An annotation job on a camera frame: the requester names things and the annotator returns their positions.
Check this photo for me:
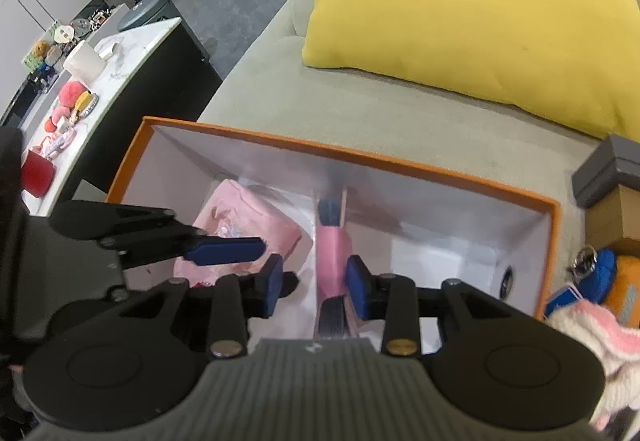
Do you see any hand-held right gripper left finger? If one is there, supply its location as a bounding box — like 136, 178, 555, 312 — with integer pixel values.
116, 253, 301, 358

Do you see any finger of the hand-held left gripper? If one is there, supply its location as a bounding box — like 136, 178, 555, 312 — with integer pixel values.
49, 201, 267, 270

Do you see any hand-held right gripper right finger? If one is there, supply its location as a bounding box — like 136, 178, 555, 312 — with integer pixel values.
346, 255, 506, 357

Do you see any pink fabric pouch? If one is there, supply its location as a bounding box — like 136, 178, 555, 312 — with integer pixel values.
172, 178, 303, 287

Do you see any pink cat-ear wallet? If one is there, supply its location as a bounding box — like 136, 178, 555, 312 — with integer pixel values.
312, 188, 351, 339

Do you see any orange storage box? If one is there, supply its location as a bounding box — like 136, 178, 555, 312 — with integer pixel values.
105, 117, 563, 342

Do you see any blue card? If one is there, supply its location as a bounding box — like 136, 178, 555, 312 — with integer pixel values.
544, 285, 583, 319

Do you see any white plush dog black ear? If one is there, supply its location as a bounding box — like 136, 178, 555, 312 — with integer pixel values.
547, 298, 640, 441

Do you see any brown cardboard box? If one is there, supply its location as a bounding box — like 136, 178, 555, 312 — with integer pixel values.
585, 184, 640, 252

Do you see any brown sailor dog plush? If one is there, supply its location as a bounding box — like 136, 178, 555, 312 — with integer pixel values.
595, 248, 640, 329

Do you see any small grey box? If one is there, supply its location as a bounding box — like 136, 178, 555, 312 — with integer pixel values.
571, 134, 640, 209

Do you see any red cup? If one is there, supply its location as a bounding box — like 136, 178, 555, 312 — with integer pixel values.
20, 147, 55, 198

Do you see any pink packet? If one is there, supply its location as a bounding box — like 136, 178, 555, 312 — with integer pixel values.
41, 128, 77, 158

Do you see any beige sofa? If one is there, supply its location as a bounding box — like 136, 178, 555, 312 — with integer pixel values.
195, 0, 640, 322

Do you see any pink pompom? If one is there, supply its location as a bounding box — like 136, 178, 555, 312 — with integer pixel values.
59, 81, 87, 111

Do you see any marble top side table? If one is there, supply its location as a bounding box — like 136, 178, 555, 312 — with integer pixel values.
0, 16, 223, 217

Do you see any metal keyring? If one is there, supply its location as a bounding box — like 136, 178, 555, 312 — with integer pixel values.
567, 245, 598, 279

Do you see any group of small figurines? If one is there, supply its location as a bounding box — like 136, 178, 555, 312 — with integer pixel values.
22, 7, 117, 82

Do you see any yellow pillow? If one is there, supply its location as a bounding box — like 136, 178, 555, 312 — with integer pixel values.
301, 0, 640, 139

